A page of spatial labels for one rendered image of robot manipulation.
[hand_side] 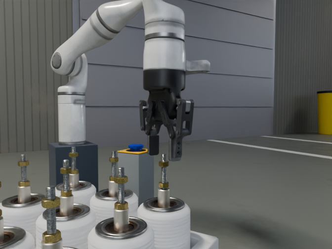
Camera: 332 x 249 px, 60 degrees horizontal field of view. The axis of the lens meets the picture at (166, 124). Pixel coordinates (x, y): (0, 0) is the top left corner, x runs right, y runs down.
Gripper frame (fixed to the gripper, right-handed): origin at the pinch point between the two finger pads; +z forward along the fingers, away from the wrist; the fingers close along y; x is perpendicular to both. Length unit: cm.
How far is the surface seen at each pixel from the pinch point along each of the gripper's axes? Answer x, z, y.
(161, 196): -1.0, 8.0, 0.9
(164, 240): -2.6, 14.3, 4.4
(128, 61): 126, -60, -254
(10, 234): -24.4, 9.9, -1.4
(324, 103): 449, -17, -192
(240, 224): 53, 35, -26
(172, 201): 2.0, 9.7, 0.1
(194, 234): 7.0, 16.9, 0.8
